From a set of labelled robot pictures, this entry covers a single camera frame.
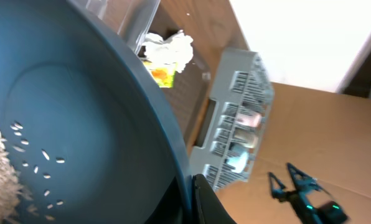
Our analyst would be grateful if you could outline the clear plastic bin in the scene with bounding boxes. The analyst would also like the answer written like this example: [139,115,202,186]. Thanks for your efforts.
[70,0,160,54]

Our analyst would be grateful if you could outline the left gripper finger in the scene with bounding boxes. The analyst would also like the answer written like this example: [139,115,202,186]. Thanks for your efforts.
[192,174,236,224]

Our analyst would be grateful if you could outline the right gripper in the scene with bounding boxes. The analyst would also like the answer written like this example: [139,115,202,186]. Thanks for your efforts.
[268,163,321,202]

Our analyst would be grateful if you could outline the brown cardboard box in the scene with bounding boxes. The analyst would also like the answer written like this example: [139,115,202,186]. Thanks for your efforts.
[217,83,371,223]

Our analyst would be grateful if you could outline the pink cup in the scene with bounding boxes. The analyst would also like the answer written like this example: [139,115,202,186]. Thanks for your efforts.
[235,113,262,128]

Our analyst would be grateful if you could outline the white cup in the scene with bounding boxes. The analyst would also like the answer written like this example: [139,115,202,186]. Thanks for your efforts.
[233,129,258,148]

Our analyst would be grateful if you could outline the pile of white rice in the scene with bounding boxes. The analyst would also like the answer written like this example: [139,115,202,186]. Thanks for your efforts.
[0,130,32,223]

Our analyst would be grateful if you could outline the white tissue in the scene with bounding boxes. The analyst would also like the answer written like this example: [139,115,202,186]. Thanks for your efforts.
[142,30,194,73]

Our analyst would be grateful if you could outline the dark brown serving tray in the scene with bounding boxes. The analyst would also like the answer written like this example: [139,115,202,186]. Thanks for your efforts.
[138,28,211,141]

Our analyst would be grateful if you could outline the yellow green wrapper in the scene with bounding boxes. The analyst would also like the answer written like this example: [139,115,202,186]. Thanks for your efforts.
[143,60,176,88]

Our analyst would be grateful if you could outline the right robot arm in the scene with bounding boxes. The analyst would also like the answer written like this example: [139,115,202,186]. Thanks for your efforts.
[268,163,349,224]

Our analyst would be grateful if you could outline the grey dishwasher rack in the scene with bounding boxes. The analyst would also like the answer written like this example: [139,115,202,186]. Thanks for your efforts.
[190,48,275,191]

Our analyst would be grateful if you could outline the dark blue bowl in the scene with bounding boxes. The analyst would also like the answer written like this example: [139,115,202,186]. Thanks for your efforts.
[0,1,193,224]

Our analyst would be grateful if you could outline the light blue small bowl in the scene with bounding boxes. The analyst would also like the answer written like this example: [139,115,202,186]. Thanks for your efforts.
[226,152,249,174]

